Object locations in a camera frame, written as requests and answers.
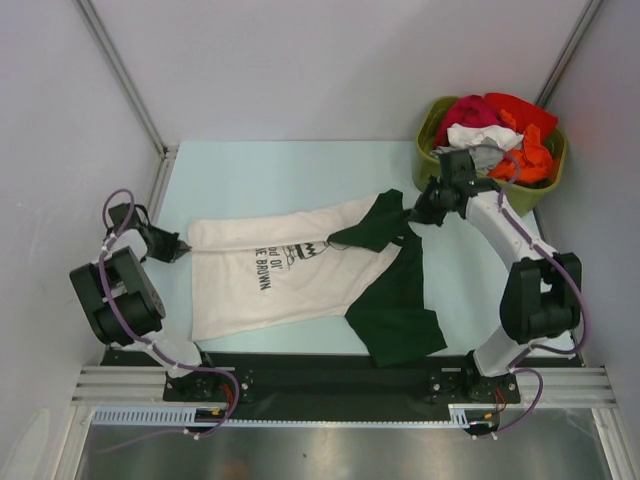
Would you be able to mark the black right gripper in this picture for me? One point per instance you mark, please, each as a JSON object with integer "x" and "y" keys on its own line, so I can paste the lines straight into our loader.
{"x": 421, "y": 212}

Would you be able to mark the red shirt in bin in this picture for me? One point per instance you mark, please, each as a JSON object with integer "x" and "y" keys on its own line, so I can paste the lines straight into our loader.
{"x": 523, "y": 113}

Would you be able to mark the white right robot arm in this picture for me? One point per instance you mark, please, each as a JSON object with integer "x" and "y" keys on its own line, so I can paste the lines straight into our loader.
{"x": 542, "y": 297}

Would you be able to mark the grey shirt in bin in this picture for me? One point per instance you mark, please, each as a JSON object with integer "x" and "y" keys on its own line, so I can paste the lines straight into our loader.
{"x": 486, "y": 155}

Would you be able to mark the white shirt in bin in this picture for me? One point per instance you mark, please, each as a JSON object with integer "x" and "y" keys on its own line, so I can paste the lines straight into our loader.
{"x": 504, "y": 138}

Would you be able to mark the orange shirt in bin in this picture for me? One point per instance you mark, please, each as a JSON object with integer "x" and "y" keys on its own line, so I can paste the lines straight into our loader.
{"x": 531, "y": 163}

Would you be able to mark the aluminium frame post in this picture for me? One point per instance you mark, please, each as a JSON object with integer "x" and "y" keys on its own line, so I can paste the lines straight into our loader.
{"x": 579, "y": 32}
{"x": 116, "y": 65}

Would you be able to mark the green plastic bin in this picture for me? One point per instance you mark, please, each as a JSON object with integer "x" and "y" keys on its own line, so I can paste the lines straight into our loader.
{"x": 523, "y": 198}

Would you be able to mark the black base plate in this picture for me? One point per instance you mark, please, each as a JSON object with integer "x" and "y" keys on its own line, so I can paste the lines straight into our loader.
{"x": 318, "y": 381}

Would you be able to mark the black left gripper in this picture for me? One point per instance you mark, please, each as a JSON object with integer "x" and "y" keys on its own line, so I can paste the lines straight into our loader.
{"x": 173, "y": 244}

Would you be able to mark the white slotted cable duct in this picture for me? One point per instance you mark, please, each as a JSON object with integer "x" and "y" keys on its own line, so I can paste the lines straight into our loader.
{"x": 447, "y": 415}

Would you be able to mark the crimson shirt in bin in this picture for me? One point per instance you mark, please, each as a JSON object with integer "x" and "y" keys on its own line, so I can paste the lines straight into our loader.
{"x": 471, "y": 111}

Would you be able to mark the left aluminium frame post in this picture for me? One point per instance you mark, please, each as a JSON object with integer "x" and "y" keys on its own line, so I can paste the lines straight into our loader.
{"x": 116, "y": 65}

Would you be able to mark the cream and green t-shirt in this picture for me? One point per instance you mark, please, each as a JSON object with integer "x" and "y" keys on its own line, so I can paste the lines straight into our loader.
{"x": 360, "y": 260}

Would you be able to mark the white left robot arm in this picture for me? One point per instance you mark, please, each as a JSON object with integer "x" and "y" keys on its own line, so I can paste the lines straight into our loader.
{"x": 124, "y": 309}

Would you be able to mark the right aluminium frame post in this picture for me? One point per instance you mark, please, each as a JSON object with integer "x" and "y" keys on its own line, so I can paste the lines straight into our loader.
{"x": 579, "y": 32}

